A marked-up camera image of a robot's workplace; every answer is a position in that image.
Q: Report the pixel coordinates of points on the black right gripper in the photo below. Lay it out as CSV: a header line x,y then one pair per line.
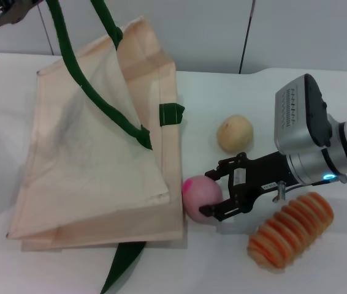
x,y
265,173

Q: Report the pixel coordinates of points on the pink toy peach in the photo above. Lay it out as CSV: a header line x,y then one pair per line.
x,y
202,196

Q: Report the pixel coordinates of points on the beige round toy fruit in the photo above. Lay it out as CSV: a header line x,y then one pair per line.
x,y
235,134

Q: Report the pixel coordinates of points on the orange striped toy bread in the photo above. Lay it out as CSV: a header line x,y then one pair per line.
x,y
293,229

